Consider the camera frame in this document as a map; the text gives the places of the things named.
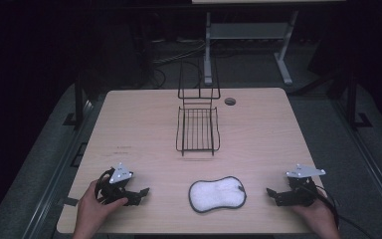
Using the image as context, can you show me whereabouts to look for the black frame post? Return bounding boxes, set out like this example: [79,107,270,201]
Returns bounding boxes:
[346,74,373,129]
[63,74,86,128]

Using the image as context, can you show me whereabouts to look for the dark tape strip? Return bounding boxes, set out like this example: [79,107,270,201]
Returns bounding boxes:
[62,196,80,207]

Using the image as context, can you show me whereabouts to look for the person's left hand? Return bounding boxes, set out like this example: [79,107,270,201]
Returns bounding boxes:
[79,179,129,224]

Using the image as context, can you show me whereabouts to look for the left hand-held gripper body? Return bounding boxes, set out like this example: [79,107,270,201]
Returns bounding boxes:
[94,161,135,205]

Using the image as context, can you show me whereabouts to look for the floor cables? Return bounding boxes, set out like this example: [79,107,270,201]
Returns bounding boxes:
[147,38,210,90]

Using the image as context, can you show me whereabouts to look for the grey metal stand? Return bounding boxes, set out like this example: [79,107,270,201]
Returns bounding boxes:
[203,10,300,87]

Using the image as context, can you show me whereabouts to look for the black wire rack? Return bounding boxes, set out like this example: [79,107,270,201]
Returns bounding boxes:
[175,57,222,157]

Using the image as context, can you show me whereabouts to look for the white sponge pad dark edge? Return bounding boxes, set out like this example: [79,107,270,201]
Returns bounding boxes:
[188,175,248,214]

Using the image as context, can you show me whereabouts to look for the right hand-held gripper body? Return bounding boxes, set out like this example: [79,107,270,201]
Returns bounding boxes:
[276,163,326,207]

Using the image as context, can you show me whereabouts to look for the person's right hand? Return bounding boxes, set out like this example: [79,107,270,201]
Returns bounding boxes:
[290,188,338,230]

